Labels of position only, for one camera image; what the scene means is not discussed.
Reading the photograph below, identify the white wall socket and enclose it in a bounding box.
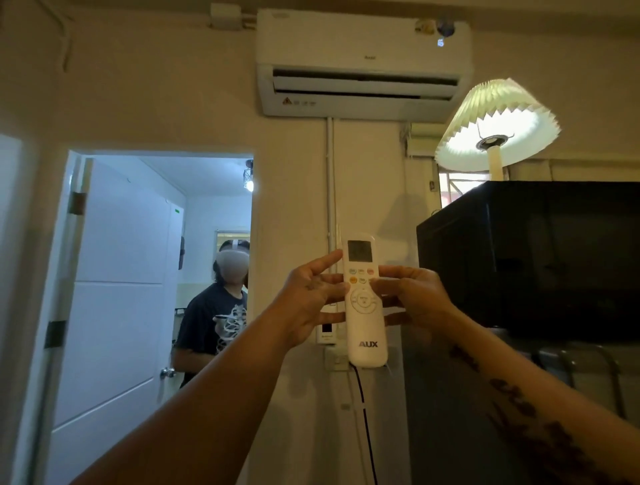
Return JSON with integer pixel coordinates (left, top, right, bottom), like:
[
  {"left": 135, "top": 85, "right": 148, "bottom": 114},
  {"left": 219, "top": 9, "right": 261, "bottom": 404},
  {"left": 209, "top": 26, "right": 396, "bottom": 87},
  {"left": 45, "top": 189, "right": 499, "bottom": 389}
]
[{"left": 324, "top": 345, "right": 350, "bottom": 372}]

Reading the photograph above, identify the white junction box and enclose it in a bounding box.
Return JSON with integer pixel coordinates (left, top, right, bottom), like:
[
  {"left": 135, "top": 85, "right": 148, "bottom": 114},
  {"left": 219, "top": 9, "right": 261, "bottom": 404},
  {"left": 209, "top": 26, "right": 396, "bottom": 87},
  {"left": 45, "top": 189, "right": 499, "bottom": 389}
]
[{"left": 209, "top": 3, "right": 244, "bottom": 31}]

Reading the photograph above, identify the person's right forearm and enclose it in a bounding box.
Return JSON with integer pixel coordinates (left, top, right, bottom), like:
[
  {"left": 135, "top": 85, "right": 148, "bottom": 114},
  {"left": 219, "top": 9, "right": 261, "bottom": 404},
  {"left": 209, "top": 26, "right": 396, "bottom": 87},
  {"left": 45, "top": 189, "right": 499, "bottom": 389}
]
[{"left": 440, "top": 306, "right": 640, "bottom": 485}]

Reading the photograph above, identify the white door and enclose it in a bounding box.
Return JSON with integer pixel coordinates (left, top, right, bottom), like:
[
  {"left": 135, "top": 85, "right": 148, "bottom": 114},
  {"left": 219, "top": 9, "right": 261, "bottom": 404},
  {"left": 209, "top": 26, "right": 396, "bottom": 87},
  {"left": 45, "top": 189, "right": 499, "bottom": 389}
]
[{"left": 43, "top": 156, "right": 185, "bottom": 485}]

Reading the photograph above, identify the pleated white table lamp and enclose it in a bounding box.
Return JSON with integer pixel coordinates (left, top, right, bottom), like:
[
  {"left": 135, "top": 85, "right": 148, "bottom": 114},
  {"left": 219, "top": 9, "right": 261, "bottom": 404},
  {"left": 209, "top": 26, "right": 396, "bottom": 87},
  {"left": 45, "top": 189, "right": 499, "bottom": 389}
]
[{"left": 434, "top": 78, "right": 562, "bottom": 182}]

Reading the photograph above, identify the person's left hand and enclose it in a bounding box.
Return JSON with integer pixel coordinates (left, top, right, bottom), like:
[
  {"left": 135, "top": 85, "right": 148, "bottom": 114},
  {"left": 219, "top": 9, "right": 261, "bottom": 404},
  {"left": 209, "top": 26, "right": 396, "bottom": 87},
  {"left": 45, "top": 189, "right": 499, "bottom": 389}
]
[{"left": 268, "top": 249, "right": 351, "bottom": 350}]

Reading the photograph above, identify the black microwave oven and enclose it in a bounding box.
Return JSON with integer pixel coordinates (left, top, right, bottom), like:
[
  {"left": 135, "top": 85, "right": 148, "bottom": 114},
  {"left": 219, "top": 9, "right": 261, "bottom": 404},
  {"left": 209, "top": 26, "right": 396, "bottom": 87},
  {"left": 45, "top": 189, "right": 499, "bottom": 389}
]
[{"left": 416, "top": 180, "right": 640, "bottom": 343}]

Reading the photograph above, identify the grey refrigerator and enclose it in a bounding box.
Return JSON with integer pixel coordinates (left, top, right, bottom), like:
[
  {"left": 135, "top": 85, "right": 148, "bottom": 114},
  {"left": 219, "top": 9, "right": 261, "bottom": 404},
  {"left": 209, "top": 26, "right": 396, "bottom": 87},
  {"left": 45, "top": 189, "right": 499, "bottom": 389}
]
[{"left": 403, "top": 326, "right": 640, "bottom": 485}]

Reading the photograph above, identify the person's left forearm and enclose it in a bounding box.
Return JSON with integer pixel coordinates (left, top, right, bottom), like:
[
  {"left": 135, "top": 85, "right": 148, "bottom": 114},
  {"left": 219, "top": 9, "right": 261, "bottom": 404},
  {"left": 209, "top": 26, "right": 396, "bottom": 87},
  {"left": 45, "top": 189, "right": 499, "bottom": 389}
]
[{"left": 71, "top": 311, "right": 292, "bottom": 485}]

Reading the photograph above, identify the white wall air conditioner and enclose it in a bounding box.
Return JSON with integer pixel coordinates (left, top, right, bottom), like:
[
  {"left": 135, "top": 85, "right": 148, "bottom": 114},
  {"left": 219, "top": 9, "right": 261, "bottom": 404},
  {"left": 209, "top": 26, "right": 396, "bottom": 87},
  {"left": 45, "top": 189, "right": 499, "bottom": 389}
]
[{"left": 255, "top": 8, "right": 475, "bottom": 124}]

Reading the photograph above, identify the person's right hand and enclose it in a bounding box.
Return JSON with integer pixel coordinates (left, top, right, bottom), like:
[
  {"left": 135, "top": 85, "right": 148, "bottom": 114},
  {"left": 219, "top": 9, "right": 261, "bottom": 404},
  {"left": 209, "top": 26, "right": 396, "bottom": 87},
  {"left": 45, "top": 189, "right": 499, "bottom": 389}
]
[{"left": 369, "top": 265, "right": 458, "bottom": 331}]

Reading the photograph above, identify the white wall conduit pipe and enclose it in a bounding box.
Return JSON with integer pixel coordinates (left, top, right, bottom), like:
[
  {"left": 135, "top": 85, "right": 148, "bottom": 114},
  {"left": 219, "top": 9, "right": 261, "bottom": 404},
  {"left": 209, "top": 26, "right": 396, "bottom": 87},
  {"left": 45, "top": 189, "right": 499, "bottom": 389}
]
[{"left": 326, "top": 117, "right": 337, "bottom": 253}]

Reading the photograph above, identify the white remote control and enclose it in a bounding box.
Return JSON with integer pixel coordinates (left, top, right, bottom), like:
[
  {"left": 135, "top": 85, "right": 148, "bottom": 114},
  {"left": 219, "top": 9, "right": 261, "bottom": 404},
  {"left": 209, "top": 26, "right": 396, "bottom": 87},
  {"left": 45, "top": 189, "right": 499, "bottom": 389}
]
[{"left": 342, "top": 239, "right": 389, "bottom": 369}]

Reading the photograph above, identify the black power cable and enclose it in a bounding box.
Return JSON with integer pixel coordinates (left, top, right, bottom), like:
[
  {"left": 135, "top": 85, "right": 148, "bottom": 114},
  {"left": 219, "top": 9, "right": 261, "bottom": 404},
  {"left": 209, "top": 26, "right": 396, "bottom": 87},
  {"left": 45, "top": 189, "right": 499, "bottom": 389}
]
[{"left": 350, "top": 364, "right": 379, "bottom": 485}]

